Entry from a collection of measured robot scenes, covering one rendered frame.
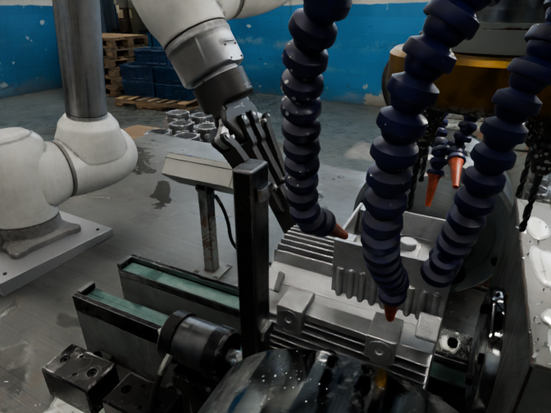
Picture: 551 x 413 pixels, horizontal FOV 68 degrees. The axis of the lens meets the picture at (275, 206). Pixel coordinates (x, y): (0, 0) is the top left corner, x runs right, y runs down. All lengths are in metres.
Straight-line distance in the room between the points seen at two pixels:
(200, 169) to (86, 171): 0.41
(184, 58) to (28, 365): 0.60
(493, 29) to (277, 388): 0.28
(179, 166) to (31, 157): 0.38
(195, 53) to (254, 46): 6.53
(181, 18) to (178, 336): 0.37
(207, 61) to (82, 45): 0.61
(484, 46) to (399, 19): 5.82
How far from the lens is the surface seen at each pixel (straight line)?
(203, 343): 0.47
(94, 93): 1.14
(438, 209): 0.68
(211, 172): 0.82
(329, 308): 0.47
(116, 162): 1.20
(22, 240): 1.16
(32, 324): 0.96
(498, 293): 0.51
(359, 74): 6.35
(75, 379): 0.73
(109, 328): 0.76
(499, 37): 0.35
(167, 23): 0.55
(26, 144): 1.11
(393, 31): 6.18
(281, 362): 0.29
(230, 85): 0.54
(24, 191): 1.11
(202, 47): 0.54
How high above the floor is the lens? 1.37
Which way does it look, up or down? 27 degrees down
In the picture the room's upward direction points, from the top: straight up
